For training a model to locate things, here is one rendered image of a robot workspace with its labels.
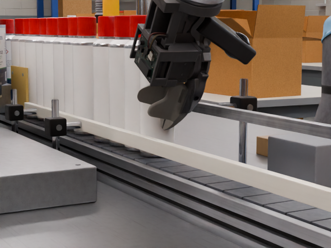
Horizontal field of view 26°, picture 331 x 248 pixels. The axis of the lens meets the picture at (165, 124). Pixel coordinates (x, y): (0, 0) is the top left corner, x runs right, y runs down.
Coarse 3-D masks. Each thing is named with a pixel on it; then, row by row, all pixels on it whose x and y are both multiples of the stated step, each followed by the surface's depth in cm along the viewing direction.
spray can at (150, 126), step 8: (144, 80) 103; (144, 104) 103; (144, 112) 103; (144, 120) 104; (152, 120) 103; (160, 120) 103; (144, 128) 104; (152, 128) 103; (160, 128) 103; (152, 136) 103; (160, 136) 103; (168, 136) 104; (144, 152) 104
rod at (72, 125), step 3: (66, 123) 118; (69, 123) 119; (72, 123) 119; (75, 123) 119; (78, 123) 119; (81, 123) 119; (66, 126) 118; (69, 126) 118; (72, 126) 119; (75, 126) 119; (78, 126) 119; (81, 126) 120
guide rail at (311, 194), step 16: (48, 112) 133; (64, 112) 129; (80, 128) 120; (96, 128) 114; (112, 128) 109; (128, 144) 104; (144, 144) 100; (160, 144) 96; (176, 144) 94; (176, 160) 92; (192, 160) 89; (208, 160) 85; (224, 160) 83; (224, 176) 83; (240, 176) 80; (256, 176) 77; (272, 176) 75; (288, 176) 74; (272, 192) 75; (288, 192) 72; (304, 192) 70; (320, 192) 68; (320, 208) 68
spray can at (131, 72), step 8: (136, 16) 106; (144, 16) 106; (136, 24) 107; (128, 48) 107; (136, 48) 106; (128, 56) 107; (128, 64) 107; (128, 72) 107; (136, 72) 107; (128, 80) 107; (136, 80) 107; (128, 88) 108; (136, 88) 107; (128, 96) 108; (136, 96) 107; (128, 104) 108; (136, 104) 107; (128, 112) 108; (136, 112) 107; (128, 120) 108; (136, 120) 108; (128, 128) 108; (136, 128) 108
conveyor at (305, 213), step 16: (96, 144) 115; (144, 160) 101; (160, 160) 101; (192, 176) 91; (208, 176) 91; (224, 192) 83; (240, 192) 82; (256, 192) 82; (272, 208) 75; (288, 208) 75; (304, 208) 75; (320, 224) 69
